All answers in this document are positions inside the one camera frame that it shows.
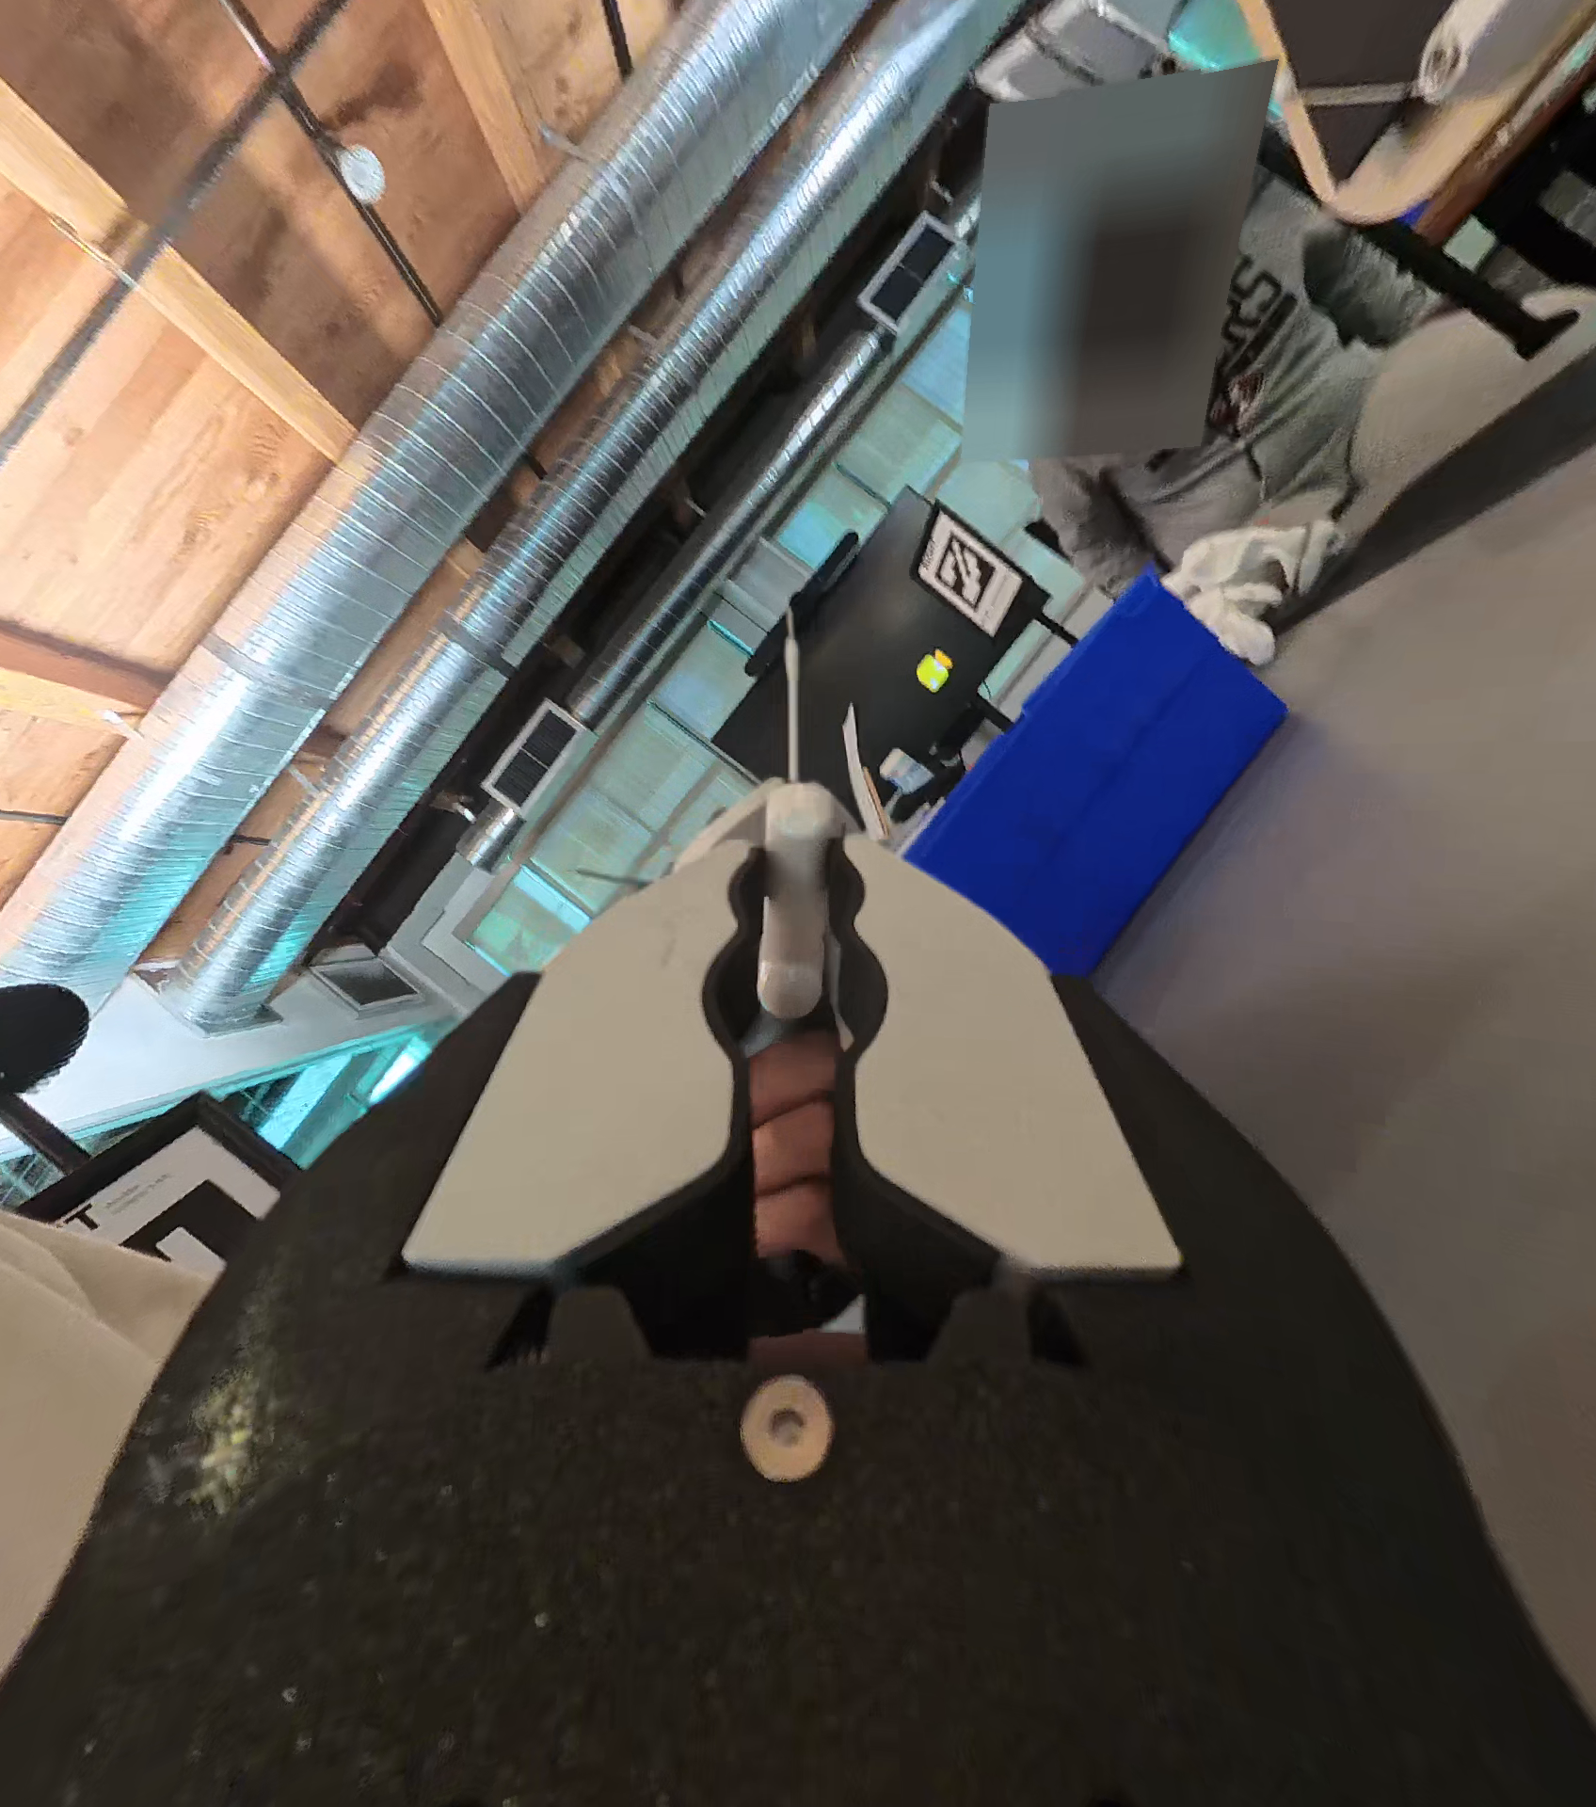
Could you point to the black monitor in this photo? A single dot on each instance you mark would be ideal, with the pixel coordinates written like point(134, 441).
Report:
point(868, 621)

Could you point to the grey desk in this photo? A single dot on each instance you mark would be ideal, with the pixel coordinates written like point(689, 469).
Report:
point(1448, 989)

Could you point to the person's left hand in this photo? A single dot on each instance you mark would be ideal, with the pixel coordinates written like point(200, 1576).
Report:
point(793, 1143)

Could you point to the black framed marker poster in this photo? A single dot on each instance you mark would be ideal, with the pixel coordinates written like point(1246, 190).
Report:
point(177, 1186)

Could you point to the blue plastic bin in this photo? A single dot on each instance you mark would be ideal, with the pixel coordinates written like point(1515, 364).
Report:
point(1094, 791)

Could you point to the white marker sheet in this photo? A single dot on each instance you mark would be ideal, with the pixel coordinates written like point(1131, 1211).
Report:
point(968, 573)

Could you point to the thin silver ventilation duct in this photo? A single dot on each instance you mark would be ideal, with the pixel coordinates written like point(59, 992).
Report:
point(601, 621)

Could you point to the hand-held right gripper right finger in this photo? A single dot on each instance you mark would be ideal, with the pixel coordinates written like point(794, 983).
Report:
point(1009, 1101)

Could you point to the white crumpled cloth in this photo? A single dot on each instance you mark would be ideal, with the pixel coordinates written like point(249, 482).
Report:
point(1257, 586)

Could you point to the yellow sticker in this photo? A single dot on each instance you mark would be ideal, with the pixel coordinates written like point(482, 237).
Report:
point(936, 672)

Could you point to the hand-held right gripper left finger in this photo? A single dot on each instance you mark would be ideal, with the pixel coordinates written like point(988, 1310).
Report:
point(572, 1101)

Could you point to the large silver ventilation duct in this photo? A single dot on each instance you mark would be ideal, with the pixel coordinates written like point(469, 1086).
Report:
point(459, 424)

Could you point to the black panel with wooden edge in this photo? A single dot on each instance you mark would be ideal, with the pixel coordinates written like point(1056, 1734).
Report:
point(1348, 42)

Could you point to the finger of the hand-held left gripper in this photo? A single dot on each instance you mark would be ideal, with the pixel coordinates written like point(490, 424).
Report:
point(731, 832)

